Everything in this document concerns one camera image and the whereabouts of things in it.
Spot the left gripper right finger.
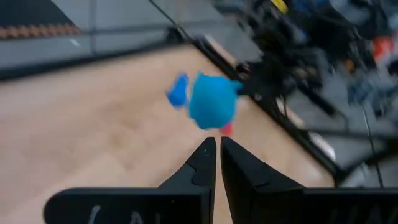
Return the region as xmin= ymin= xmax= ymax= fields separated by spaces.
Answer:
xmin=220 ymin=136 xmax=398 ymax=224

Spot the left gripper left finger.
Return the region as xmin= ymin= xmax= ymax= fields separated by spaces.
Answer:
xmin=43 ymin=136 xmax=217 ymax=224

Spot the teal measuring cup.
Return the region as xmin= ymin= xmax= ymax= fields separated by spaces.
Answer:
xmin=187 ymin=70 xmax=245 ymax=131

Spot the small blue measuring cup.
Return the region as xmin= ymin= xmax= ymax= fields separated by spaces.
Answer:
xmin=165 ymin=72 xmax=190 ymax=109

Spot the wide black hazard-striped mat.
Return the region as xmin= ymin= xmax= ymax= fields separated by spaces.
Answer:
xmin=0 ymin=0 xmax=82 ymax=40

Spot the yellow cable tag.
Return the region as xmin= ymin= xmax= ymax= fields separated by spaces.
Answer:
xmin=269 ymin=0 xmax=289 ymax=15

